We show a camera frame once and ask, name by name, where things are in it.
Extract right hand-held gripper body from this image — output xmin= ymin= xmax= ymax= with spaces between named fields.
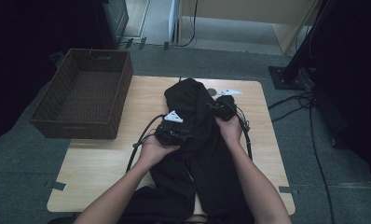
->
xmin=215 ymin=89 xmax=243 ymax=122

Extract left hand-held gripper cable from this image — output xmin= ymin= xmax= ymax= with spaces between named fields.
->
xmin=125 ymin=114 xmax=166 ymax=174

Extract black pants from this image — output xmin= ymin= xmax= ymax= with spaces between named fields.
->
xmin=117 ymin=77 xmax=256 ymax=224

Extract person's left hand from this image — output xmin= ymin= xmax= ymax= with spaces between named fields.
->
xmin=138 ymin=135 xmax=181 ymax=171

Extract black metal stand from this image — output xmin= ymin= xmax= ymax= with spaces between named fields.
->
xmin=268 ymin=0 xmax=334 ymax=91

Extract hand-held gripper cable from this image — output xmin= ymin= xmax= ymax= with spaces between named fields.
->
xmin=125 ymin=114 xmax=166 ymax=174
xmin=234 ymin=105 xmax=254 ymax=161

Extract right hand-held gripper cable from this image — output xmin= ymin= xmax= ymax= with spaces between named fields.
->
xmin=234 ymin=105 xmax=254 ymax=161

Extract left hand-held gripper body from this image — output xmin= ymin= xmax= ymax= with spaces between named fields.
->
xmin=155 ymin=109 xmax=188 ymax=147

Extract brown wicker basket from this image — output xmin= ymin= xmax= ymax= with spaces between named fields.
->
xmin=28 ymin=48 xmax=134 ymax=140

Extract black hanging cable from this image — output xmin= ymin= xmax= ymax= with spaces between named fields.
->
xmin=177 ymin=0 xmax=199 ymax=49

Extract dark cabinet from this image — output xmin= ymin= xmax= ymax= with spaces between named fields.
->
xmin=93 ymin=0 xmax=130 ymax=52

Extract black floor cable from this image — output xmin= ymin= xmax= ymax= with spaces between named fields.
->
xmin=270 ymin=104 xmax=312 ymax=123
xmin=267 ymin=91 xmax=315 ymax=110
xmin=308 ymin=102 xmax=337 ymax=224

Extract white panel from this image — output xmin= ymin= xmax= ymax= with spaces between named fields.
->
xmin=168 ymin=0 xmax=180 ymax=44

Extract black curtain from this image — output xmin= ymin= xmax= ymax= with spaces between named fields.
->
xmin=310 ymin=0 xmax=371 ymax=190
xmin=0 ymin=0 xmax=105 ymax=146

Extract person's right hand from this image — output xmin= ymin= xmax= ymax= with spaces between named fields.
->
xmin=214 ymin=115 xmax=244 ymax=147

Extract beige wooden cabinet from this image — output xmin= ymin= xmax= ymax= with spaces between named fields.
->
xmin=177 ymin=0 xmax=318 ymax=54

